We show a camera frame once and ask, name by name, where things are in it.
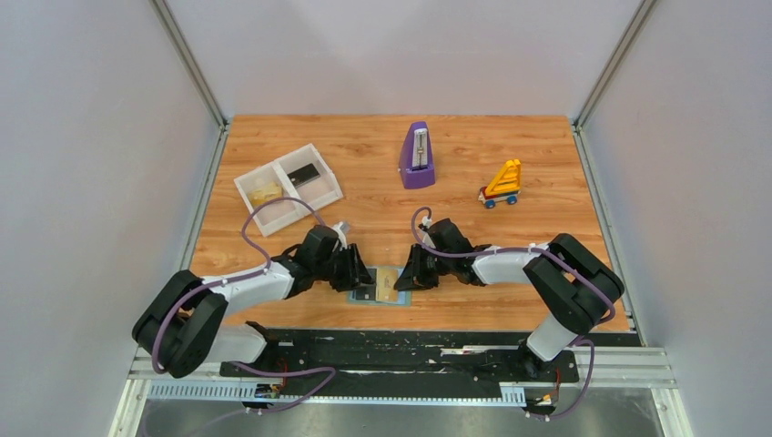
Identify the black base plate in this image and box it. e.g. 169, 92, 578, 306
252, 329, 580, 391

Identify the gold card in tray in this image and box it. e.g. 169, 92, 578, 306
247, 182, 283, 208

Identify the yellow toy car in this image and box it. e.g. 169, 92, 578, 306
478, 159, 522, 209

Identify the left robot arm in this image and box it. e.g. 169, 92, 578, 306
131, 225, 374, 378

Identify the aluminium slotted rail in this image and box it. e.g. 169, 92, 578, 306
128, 356, 526, 407

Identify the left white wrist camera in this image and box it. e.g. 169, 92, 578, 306
332, 221, 350, 249

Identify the black card in tray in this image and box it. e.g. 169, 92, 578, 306
288, 163, 320, 188

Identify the green card holder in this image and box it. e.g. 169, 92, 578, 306
346, 266, 412, 307

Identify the purple metronome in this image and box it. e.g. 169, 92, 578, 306
399, 121, 436, 189

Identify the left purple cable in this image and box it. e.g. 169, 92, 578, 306
150, 197, 338, 415

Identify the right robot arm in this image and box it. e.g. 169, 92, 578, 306
394, 218, 625, 381

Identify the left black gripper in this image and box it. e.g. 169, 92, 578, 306
314, 243, 377, 293

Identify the black card in holder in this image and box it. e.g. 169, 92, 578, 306
350, 269, 377, 302

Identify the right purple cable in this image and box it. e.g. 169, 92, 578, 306
411, 207, 617, 421

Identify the purple cable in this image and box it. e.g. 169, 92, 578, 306
150, 197, 338, 415
411, 207, 617, 421

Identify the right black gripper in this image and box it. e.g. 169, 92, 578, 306
395, 244, 454, 292

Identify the white two-compartment tray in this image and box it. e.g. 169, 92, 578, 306
234, 143, 343, 237

